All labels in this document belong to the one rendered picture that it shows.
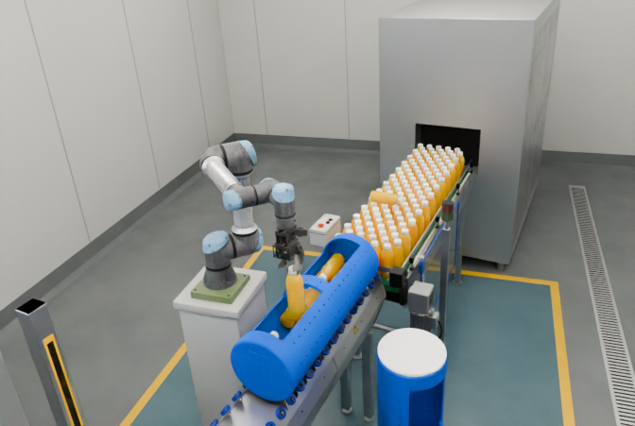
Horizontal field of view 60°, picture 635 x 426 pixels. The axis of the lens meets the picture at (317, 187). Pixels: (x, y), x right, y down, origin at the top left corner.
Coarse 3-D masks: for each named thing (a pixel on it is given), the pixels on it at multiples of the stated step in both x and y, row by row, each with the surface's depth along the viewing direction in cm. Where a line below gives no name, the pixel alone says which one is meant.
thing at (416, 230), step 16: (416, 160) 399; (432, 160) 400; (464, 160) 398; (416, 176) 371; (448, 176) 367; (384, 192) 352; (416, 192) 348; (432, 192) 350; (448, 192) 371; (368, 208) 339; (400, 208) 335; (432, 208) 340; (352, 224) 319; (384, 224) 317; (416, 224) 320; (416, 240) 312
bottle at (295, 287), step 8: (288, 272) 207; (288, 280) 206; (296, 280) 205; (288, 288) 207; (296, 288) 206; (288, 296) 209; (296, 296) 207; (304, 296) 211; (288, 304) 211; (296, 304) 209; (304, 304) 211; (296, 312) 210
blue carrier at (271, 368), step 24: (336, 240) 277; (360, 240) 267; (312, 264) 267; (360, 264) 256; (336, 288) 238; (360, 288) 253; (312, 312) 222; (336, 312) 233; (264, 336) 206; (288, 336) 208; (312, 336) 216; (240, 360) 211; (264, 360) 205; (288, 360) 202; (312, 360) 216; (264, 384) 211; (288, 384) 204
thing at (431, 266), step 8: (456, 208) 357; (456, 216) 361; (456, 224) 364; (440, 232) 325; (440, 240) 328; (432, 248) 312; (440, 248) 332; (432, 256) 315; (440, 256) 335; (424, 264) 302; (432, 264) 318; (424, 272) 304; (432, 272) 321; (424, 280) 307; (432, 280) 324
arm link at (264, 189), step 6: (264, 180) 201; (270, 180) 200; (276, 180) 201; (258, 186) 196; (264, 186) 196; (270, 186) 196; (258, 192) 194; (264, 192) 195; (270, 192) 194; (258, 198) 194; (264, 198) 196; (258, 204) 196
